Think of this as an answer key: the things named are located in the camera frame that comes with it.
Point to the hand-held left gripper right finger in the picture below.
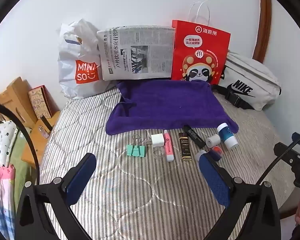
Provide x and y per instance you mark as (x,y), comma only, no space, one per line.
(213,177)

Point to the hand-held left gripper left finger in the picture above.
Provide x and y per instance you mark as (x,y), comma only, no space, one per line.
(81,177)

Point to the blue and red round case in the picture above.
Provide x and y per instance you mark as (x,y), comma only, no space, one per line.
(217,151)

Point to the small white tape roll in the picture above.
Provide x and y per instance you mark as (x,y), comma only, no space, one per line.
(212,141)

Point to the blue and white bottle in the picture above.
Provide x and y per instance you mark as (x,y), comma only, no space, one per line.
(226,133)

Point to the pink tube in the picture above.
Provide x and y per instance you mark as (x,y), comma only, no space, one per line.
(168,145)

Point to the green binder clip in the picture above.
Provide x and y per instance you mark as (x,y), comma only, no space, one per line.
(136,150)

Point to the clear plastic cap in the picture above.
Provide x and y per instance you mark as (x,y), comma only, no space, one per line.
(155,152)

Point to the white charger plug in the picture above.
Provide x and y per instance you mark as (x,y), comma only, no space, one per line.
(158,140)

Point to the small white usb light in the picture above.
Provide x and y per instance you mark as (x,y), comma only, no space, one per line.
(201,153)

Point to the brown gold tube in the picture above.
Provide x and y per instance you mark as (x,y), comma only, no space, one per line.
(185,146)

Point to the black tube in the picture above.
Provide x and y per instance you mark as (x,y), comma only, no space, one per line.
(193,135)

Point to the small pink bottle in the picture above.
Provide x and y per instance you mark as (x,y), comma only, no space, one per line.
(44,132)

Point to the green cloth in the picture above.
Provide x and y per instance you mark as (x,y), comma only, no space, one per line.
(20,170)

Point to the pink printed cloth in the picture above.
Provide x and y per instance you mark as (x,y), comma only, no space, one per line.
(0,192)

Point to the white waist bag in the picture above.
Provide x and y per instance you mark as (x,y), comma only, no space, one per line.
(247,75)

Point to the patterned cardboard box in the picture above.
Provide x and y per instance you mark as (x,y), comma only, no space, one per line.
(38,102)

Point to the purple towel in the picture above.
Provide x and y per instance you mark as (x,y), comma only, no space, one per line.
(165,105)

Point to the white dotted cloth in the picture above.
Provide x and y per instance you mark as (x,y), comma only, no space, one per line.
(3,135)

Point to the wooden nightstand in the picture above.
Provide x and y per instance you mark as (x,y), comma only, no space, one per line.
(15,92)

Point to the white plastic shopping bag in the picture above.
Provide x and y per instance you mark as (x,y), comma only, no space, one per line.
(70,62)

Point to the red paper bag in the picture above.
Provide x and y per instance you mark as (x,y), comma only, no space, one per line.
(202,42)

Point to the folded newspaper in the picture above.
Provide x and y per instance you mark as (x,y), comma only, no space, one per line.
(140,55)

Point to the wooden door frame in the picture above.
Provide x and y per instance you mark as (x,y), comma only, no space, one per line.
(263,30)

